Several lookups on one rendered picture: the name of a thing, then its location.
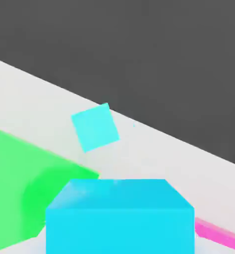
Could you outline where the small blue cube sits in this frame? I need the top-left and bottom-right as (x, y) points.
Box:
(45, 178), (195, 254)

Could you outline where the large green box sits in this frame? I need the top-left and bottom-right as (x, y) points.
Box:
(0, 127), (100, 254)

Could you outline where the large pink box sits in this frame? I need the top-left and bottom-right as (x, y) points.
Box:
(194, 217), (235, 253)

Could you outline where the small cyan cube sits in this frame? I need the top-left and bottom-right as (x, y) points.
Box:
(70, 102), (120, 154)

